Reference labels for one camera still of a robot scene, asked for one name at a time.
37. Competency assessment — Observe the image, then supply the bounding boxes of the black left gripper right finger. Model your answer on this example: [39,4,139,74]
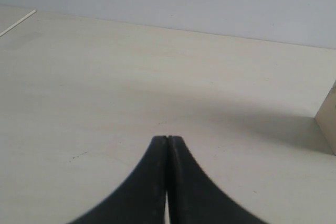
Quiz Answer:
[166,136,264,223]

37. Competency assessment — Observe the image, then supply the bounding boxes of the large wooden cube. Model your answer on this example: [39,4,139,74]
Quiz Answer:
[315,82,336,154]

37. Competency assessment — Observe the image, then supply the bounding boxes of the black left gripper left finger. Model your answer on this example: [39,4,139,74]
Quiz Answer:
[72,136,168,223]

